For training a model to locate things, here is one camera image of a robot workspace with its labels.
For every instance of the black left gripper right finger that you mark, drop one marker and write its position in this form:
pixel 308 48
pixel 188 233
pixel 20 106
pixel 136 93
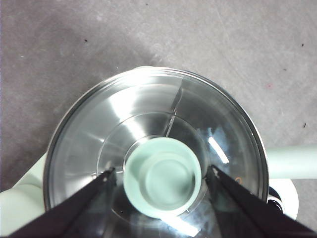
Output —
pixel 247 210

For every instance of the glass pot lid green knob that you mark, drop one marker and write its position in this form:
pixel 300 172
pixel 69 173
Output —
pixel 161 178

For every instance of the mint green breakfast machine base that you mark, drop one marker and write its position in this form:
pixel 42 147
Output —
pixel 32 173

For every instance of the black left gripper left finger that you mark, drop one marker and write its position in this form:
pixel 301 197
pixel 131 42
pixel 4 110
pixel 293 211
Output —
pixel 74 205

